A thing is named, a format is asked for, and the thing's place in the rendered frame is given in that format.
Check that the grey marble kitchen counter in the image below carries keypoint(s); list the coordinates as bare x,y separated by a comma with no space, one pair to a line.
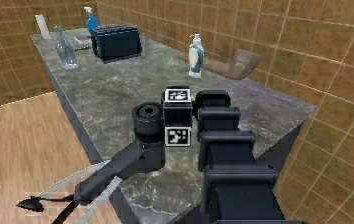
101,96

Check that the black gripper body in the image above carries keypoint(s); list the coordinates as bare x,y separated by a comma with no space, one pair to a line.
148,155

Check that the white soap dispenser bottle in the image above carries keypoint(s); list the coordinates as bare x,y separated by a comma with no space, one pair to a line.
196,56

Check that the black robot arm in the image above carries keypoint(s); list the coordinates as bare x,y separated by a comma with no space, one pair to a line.
233,196

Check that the white upright slab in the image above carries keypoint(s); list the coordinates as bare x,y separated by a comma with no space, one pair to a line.
43,27

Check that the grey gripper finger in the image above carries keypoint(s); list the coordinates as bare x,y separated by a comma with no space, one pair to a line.
106,196
75,179

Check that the clear glass bottle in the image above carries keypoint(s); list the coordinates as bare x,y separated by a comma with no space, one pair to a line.
66,53

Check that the black toaster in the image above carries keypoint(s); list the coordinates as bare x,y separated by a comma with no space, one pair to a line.
118,43

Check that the blue spray bottle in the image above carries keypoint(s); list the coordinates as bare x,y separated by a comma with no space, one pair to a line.
91,22

